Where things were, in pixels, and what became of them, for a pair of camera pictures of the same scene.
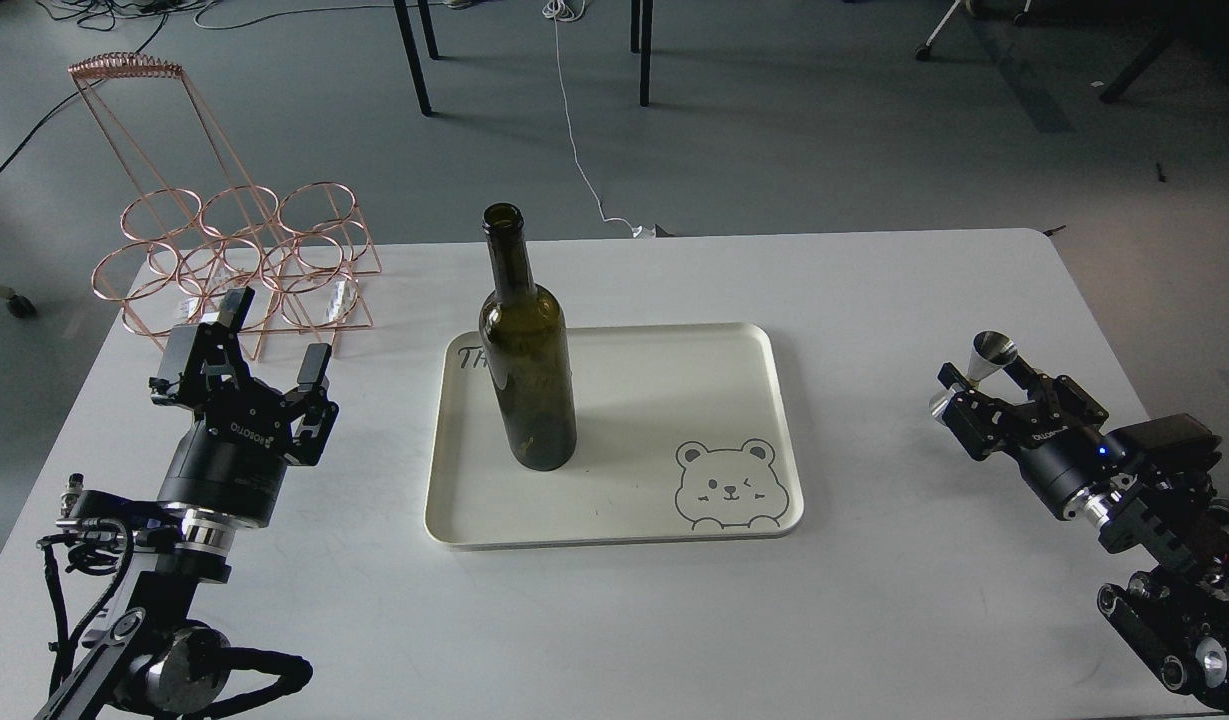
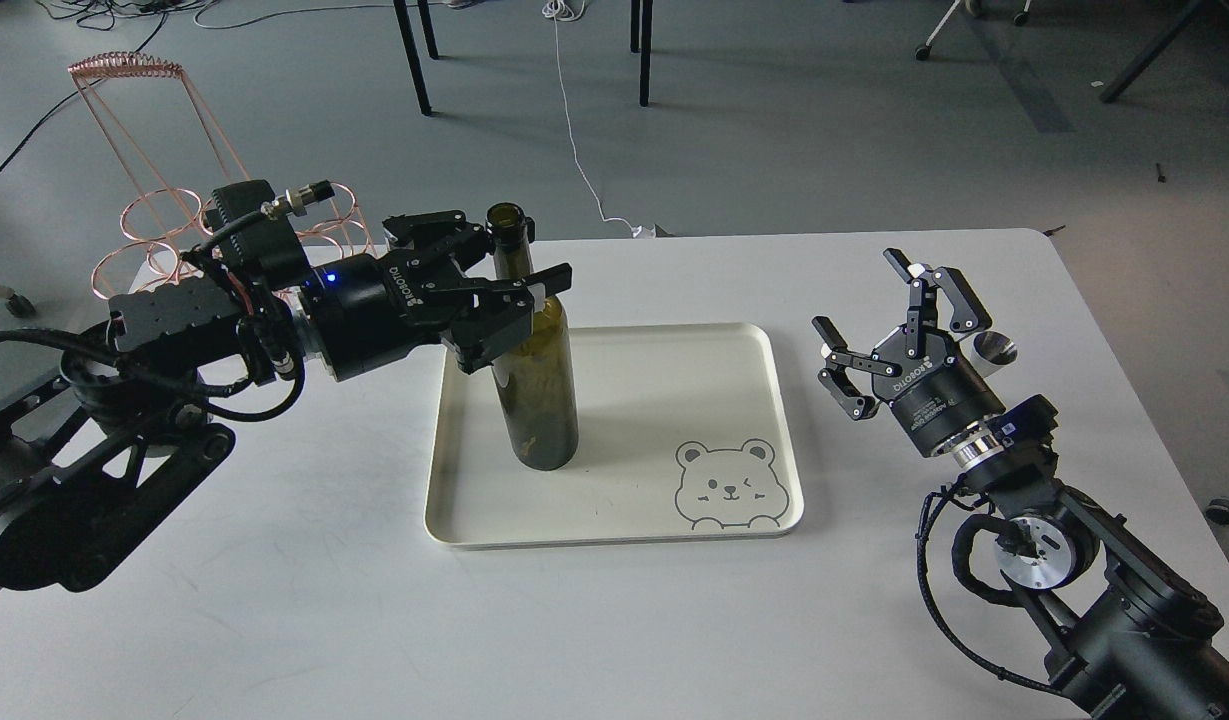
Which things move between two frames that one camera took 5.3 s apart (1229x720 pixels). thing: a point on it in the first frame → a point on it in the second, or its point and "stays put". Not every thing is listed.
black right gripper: [1064, 464] → [934, 393]
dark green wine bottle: [526, 348] stays put
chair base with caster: [923, 51] stays put
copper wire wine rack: [198, 227] stays put
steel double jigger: [990, 350] stays put
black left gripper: [231, 458] → [365, 307]
